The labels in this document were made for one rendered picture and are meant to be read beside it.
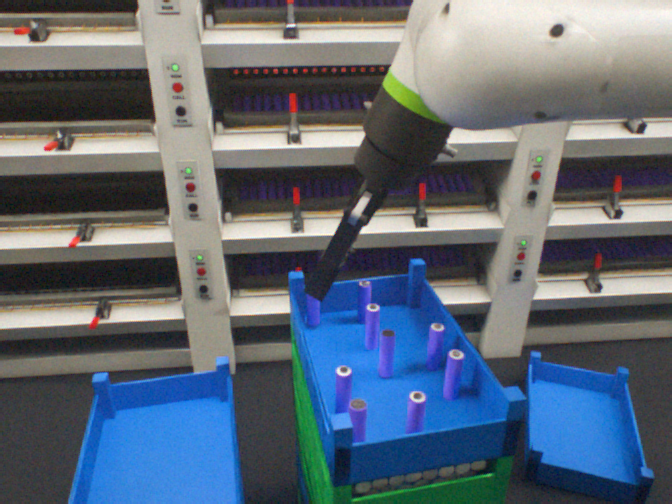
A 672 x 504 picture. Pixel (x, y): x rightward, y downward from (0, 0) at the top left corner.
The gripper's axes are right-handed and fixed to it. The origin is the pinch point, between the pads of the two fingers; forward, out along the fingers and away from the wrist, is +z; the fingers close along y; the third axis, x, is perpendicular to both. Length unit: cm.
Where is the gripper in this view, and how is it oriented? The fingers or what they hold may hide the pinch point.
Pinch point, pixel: (326, 272)
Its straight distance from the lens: 73.7
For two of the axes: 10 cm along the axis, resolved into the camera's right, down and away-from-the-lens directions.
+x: -8.6, -5.0, 0.5
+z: -4.0, 7.4, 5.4
